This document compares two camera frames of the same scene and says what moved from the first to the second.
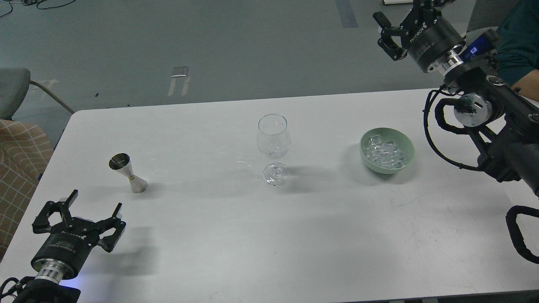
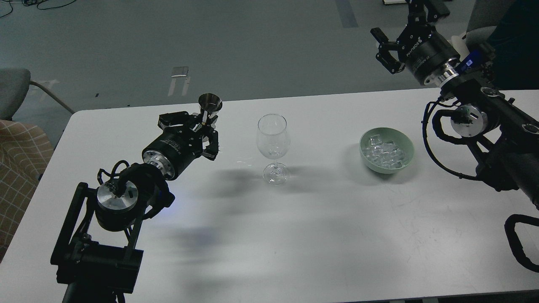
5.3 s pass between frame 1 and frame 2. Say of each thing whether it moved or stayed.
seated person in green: stayed
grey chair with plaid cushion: stayed
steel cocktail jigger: moved
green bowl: stayed
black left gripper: moved
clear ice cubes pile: stayed
